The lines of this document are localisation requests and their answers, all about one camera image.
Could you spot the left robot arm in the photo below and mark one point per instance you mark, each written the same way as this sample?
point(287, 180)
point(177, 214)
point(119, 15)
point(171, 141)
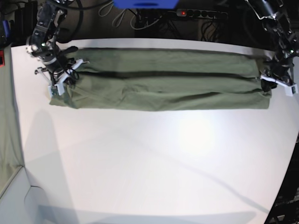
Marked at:
point(276, 21)

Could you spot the green cloth at left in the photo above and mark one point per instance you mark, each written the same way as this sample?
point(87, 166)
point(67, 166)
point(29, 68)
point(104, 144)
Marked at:
point(11, 155)

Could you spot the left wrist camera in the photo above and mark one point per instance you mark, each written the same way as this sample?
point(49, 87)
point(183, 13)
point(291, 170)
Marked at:
point(291, 90)

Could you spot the blue box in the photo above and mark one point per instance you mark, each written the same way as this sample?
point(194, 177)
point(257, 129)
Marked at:
point(145, 4)

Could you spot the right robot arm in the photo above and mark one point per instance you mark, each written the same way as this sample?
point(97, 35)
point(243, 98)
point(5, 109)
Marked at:
point(42, 44)

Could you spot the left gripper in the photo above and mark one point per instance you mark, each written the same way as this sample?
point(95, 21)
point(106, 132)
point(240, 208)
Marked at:
point(278, 72)

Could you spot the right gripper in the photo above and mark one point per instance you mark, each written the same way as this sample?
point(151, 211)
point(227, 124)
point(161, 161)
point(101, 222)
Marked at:
point(57, 64)

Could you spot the red device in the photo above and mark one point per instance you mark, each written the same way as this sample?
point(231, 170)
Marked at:
point(2, 58)

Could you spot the white power strip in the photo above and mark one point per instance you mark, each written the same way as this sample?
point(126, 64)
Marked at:
point(204, 14)

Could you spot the green t-shirt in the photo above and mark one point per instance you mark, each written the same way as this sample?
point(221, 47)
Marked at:
point(157, 80)

